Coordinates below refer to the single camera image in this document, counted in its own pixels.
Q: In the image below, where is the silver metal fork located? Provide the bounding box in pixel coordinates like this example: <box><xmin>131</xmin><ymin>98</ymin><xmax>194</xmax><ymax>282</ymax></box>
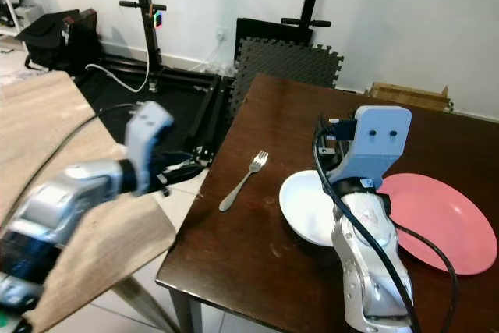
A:
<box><xmin>218</xmin><ymin>151</ymin><xmax>270</xmax><ymax>213</ymax></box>

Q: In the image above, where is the white floor cable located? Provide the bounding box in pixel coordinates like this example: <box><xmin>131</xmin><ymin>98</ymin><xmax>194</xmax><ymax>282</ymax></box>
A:
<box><xmin>86</xmin><ymin>33</ymin><xmax>153</xmax><ymax>94</ymax></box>

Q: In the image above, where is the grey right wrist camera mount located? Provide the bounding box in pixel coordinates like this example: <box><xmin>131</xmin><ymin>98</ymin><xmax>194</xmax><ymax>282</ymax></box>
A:
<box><xmin>339</xmin><ymin>105</ymin><xmax>412</xmax><ymax>192</ymax></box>

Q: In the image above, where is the white round plate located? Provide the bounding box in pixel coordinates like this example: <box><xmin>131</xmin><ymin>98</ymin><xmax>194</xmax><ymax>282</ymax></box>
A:
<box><xmin>278</xmin><ymin>169</ymin><xmax>340</xmax><ymax>248</ymax></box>

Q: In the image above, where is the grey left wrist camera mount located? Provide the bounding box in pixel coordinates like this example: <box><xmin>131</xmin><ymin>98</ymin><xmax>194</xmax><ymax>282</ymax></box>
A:
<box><xmin>125</xmin><ymin>101</ymin><xmax>174</xmax><ymax>193</ymax></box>

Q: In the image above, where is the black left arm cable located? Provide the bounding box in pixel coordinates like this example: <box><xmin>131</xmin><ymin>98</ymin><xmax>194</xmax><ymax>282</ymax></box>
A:
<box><xmin>16</xmin><ymin>103</ymin><xmax>141</xmax><ymax>217</ymax></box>

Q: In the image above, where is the pink round plate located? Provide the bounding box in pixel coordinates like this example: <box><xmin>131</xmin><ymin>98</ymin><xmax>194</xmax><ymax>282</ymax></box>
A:
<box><xmin>378</xmin><ymin>173</ymin><xmax>498</xmax><ymax>277</ymax></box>

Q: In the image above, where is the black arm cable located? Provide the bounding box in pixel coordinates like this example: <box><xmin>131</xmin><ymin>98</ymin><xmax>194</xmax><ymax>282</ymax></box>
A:
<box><xmin>16</xmin><ymin>103</ymin><xmax>141</xmax><ymax>217</ymax></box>
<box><xmin>313</xmin><ymin>130</ymin><xmax>422</xmax><ymax>333</ymax></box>

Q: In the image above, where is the black metal stand base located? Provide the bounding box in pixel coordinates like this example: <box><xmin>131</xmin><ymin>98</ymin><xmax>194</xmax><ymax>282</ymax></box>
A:
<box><xmin>86</xmin><ymin>56</ymin><xmax>231</xmax><ymax>151</ymax></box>

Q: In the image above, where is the brown cardboard box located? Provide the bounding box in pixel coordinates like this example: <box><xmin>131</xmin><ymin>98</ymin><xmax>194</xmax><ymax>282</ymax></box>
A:
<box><xmin>368</xmin><ymin>82</ymin><xmax>455</xmax><ymax>113</ymax></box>

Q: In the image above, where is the dark brown wooden table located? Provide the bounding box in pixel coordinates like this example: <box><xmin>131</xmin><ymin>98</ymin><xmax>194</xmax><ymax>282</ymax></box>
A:
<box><xmin>156</xmin><ymin>74</ymin><xmax>499</xmax><ymax>333</ymax></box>

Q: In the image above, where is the black fabric bag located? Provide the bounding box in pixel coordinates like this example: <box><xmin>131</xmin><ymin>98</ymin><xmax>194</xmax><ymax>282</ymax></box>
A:
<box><xmin>17</xmin><ymin>9</ymin><xmax>99</xmax><ymax>70</ymax></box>

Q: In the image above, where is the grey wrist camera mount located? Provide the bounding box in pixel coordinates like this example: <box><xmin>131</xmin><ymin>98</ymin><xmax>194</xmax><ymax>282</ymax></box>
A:
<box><xmin>339</xmin><ymin>105</ymin><xmax>412</xmax><ymax>192</ymax></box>
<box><xmin>125</xmin><ymin>101</ymin><xmax>174</xmax><ymax>193</ymax></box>

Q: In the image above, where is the grey foam puzzle mat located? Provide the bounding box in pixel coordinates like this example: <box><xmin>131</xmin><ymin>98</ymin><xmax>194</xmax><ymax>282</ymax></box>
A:
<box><xmin>230</xmin><ymin>37</ymin><xmax>346</xmax><ymax>108</ymax></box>

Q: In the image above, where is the thin black looping cable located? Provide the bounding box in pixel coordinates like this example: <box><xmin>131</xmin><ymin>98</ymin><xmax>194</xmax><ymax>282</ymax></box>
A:
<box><xmin>390</xmin><ymin>222</ymin><xmax>459</xmax><ymax>333</ymax></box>

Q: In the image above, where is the black foam puzzle mat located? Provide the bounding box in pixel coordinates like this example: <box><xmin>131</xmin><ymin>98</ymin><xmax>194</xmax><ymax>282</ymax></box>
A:
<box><xmin>235</xmin><ymin>18</ymin><xmax>313</xmax><ymax>44</ymax></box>

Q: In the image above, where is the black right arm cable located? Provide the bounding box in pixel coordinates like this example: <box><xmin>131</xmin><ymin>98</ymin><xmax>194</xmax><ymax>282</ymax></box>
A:
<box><xmin>313</xmin><ymin>130</ymin><xmax>422</xmax><ymax>333</ymax></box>

